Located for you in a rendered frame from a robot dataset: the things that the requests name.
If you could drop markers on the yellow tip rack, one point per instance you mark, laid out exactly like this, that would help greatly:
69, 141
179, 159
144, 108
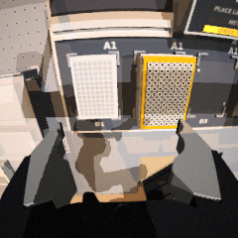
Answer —
163, 89

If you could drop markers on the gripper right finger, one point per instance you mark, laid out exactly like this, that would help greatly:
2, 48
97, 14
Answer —
201, 178

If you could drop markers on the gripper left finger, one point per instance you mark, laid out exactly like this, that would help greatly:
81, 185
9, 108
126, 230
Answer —
42, 183

